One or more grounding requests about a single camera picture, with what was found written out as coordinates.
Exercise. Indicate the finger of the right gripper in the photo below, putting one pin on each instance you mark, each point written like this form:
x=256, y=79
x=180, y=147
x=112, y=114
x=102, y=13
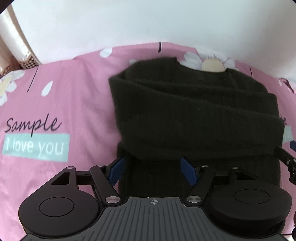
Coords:
x=284, y=156
x=293, y=145

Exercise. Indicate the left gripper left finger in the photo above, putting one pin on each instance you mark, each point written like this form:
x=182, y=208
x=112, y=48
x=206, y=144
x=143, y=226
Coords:
x=104, y=179

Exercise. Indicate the beige curtain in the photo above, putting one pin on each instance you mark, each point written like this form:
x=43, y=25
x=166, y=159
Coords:
x=16, y=52

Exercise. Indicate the black knit sweater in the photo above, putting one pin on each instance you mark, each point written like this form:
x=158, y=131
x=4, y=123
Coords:
x=166, y=112

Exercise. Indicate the pink printed bed sheet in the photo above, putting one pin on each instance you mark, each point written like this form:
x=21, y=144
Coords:
x=62, y=114

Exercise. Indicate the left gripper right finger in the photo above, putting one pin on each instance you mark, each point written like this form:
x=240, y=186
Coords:
x=200, y=179

